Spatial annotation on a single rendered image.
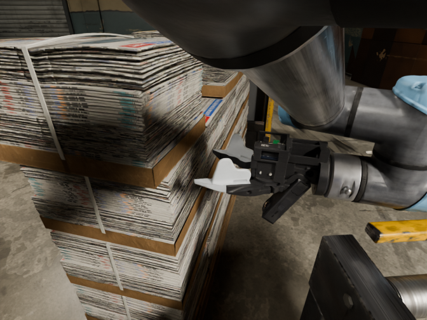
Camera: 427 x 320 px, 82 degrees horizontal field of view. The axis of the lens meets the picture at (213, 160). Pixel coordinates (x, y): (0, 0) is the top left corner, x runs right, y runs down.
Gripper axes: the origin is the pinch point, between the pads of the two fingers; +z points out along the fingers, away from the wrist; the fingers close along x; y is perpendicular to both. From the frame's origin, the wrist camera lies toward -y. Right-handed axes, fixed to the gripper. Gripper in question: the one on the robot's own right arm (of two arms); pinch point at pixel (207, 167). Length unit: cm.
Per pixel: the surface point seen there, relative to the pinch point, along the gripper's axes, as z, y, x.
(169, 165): 7.4, -0.1, 0.9
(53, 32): 577, 1, -538
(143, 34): 42, 20, -56
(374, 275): -26.6, -5.4, 11.8
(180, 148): 7.3, 0.8, -4.7
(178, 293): 8.0, -39.8, 1.4
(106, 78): 13.4, 16.7, 6.2
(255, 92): 12, -30, -183
